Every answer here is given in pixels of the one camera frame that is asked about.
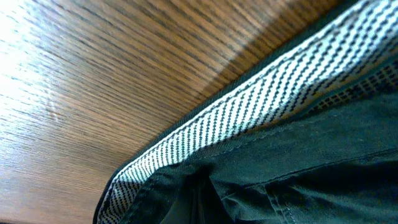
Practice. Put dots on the black shorts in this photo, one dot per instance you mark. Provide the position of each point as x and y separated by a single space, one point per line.
307 136

